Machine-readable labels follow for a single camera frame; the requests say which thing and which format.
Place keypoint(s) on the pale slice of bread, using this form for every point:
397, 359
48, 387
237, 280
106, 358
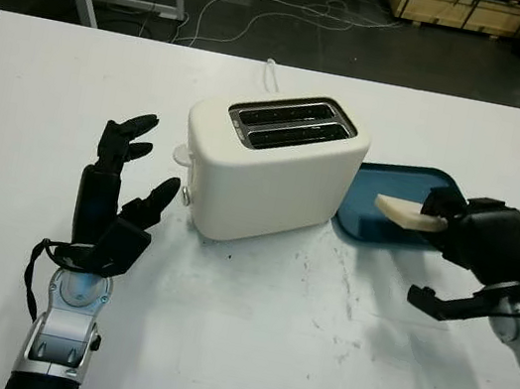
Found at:
403, 212

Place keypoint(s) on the cream white two-slot toaster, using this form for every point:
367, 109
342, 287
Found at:
265, 190

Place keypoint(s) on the small toaster dial knob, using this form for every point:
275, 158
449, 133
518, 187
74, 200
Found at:
186, 195

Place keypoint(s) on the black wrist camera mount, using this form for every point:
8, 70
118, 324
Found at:
123, 243
452, 304

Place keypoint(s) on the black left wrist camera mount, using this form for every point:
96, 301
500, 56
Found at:
123, 243

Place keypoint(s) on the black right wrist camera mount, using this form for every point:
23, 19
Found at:
452, 304

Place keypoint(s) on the blue plastic tray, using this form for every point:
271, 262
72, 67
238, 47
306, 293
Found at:
366, 193

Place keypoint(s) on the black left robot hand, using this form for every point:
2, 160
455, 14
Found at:
96, 206

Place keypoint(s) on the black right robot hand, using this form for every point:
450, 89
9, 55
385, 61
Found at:
493, 241

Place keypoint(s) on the white toaster lever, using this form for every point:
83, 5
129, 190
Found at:
180, 154

